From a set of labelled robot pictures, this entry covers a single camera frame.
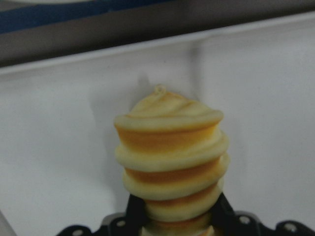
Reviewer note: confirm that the cream round plate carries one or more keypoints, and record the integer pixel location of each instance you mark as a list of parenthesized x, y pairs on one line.
[(51, 1)]

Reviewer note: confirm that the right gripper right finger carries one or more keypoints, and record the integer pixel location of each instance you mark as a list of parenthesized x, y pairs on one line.
[(241, 223)]

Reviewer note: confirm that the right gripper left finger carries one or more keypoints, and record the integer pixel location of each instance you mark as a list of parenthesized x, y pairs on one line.
[(128, 223)]

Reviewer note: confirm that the cream rectangular tray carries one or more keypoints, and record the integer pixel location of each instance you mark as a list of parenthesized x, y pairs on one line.
[(57, 138)]

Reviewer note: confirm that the yellow spiral bread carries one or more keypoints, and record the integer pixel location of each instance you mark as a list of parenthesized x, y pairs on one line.
[(174, 156)]

